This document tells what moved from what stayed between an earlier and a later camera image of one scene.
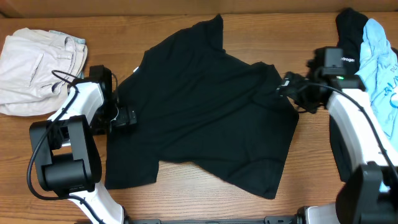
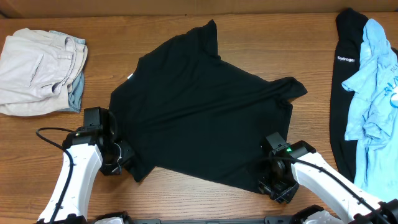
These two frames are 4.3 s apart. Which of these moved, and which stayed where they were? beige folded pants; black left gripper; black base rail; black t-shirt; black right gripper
Moved: black right gripper; black t-shirt; black left gripper
Stayed: black base rail; beige folded pants
